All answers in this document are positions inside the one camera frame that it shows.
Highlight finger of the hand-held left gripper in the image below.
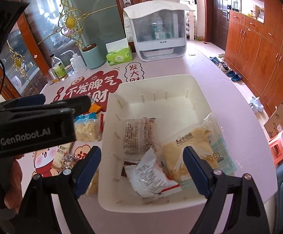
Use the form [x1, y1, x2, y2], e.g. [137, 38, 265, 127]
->
[0, 94, 46, 113]
[0, 96, 91, 129]

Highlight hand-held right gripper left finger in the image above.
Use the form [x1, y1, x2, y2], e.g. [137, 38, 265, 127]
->
[15, 146, 102, 234]

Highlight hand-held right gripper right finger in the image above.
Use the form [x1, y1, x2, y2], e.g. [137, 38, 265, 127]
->
[182, 146, 271, 234]

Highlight white plastic bin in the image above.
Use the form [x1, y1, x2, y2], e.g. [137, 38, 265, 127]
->
[98, 74, 239, 212]

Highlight clear packet of yellow snacks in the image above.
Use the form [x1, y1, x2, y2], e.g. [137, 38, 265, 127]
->
[74, 113, 103, 142]

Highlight person's left hand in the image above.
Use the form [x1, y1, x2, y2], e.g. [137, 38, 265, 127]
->
[4, 153, 24, 214]

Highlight yellow crumbly snack packet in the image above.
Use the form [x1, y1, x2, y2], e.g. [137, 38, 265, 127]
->
[85, 168, 100, 197]

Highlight clear candy packet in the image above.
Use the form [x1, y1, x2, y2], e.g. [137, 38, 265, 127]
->
[61, 155, 80, 170]

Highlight yellow bread packet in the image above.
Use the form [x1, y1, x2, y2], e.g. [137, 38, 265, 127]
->
[161, 112, 238, 183]

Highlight orange snack packet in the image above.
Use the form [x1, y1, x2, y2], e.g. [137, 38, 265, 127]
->
[89, 102, 102, 114]

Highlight metal can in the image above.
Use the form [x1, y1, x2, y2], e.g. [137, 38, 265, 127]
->
[48, 68, 59, 84]

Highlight white yellow snack packet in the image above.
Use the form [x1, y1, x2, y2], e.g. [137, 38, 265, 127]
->
[54, 143, 75, 168]

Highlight dark brown snack packet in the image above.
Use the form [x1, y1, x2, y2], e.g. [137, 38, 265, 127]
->
[121, 161, 138, 178]

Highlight green label bottle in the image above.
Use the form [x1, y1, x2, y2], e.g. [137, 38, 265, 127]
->
[50, 54, 67, 80]

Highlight white squeeze bottle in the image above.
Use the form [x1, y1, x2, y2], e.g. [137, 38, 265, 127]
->
[61, 50, 87, 74]

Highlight white red snack packet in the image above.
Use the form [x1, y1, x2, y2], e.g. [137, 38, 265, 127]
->
[125, 147, 182, 199]

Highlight teal canister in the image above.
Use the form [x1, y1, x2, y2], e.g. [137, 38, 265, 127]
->
[80, 43, 106, 69]

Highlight clear brown snack packet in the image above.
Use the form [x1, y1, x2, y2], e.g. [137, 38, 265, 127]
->
[122, 117, 157, 155]

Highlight green tissue pack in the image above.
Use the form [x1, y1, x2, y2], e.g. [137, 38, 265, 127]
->
[106, 38, 134, 66]

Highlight pink printed tablecloth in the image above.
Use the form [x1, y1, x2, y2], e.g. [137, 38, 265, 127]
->
[38, 39, 278, 234]

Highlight glass door display cabinet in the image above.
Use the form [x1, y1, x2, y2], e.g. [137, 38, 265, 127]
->
[0, 0, 122, 98]

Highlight pink plastic stool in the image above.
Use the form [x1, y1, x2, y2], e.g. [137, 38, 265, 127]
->
[268, 130, 283, 165]

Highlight pair of white shoes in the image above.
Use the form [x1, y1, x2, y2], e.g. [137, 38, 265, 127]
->
[249, 96, 264, 113]

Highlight cardboard box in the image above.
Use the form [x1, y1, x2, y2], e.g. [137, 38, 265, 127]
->
[263, 96, 283, 139]

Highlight white countertop appliance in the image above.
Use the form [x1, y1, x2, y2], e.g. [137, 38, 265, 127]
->
[123, 1, 195, 62]

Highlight dark entrance door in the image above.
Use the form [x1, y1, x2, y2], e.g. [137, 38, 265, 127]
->
[211, 0, 231, 51]

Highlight black cable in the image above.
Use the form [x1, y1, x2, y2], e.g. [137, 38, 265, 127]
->
[0, 58, 7, 100]

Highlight wooden wall cabinets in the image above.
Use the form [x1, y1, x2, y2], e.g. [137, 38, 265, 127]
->
[224, 0, 283, 122]

